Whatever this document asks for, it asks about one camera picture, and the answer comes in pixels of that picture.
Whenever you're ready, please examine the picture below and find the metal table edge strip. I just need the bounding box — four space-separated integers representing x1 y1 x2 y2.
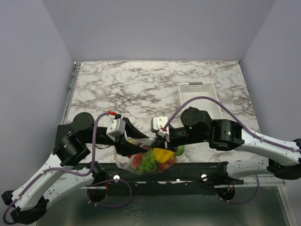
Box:
61 62 81 124

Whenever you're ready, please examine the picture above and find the yellow bell pepper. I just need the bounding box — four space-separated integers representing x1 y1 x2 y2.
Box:
153 148 174 163

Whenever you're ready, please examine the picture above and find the green lime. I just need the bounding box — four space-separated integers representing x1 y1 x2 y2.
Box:
174 145 185 156

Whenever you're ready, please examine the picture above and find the green grape bunch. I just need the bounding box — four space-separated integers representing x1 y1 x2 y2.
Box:
136 151 156 174

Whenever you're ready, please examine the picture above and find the clear zip top bag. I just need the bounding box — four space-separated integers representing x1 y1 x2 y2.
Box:
114 137 185 175

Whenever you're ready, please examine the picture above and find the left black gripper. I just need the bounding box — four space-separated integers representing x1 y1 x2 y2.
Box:
84 118 150 156

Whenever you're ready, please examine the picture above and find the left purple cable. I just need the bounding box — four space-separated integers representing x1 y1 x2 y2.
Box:
1 111 133 223

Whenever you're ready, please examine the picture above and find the aluminium extrusion rail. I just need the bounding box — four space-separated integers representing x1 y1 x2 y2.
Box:
243 175 286 187

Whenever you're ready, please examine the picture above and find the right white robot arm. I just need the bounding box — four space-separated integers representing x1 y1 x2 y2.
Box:
151 107 301 184

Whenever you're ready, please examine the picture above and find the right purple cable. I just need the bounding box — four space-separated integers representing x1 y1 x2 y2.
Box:
159 96 301 205

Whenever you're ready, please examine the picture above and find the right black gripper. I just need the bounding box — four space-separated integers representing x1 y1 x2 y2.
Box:
149 127 208 153

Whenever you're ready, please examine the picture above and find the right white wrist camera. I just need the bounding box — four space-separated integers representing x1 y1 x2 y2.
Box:
150 116 170 142

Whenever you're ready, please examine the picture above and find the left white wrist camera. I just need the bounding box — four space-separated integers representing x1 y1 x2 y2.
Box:
106 118 126 139

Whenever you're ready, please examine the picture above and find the black mounting rail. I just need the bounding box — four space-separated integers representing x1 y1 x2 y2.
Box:
87 162 244 197

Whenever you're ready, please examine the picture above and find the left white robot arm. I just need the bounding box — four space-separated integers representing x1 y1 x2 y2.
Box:
1 112 149 225

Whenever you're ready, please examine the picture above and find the red watermelon slice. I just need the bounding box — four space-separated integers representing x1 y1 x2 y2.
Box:
131 153 144 169

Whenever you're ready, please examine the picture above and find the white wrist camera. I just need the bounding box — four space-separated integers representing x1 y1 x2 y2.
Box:
106 118 126 139
150 116 170 142

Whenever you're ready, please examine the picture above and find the white plastic basket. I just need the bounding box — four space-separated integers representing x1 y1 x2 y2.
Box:
178 81 223 118

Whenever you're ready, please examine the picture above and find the purple cable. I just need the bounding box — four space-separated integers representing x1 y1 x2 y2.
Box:
159 96 301 205
1 111 133 223

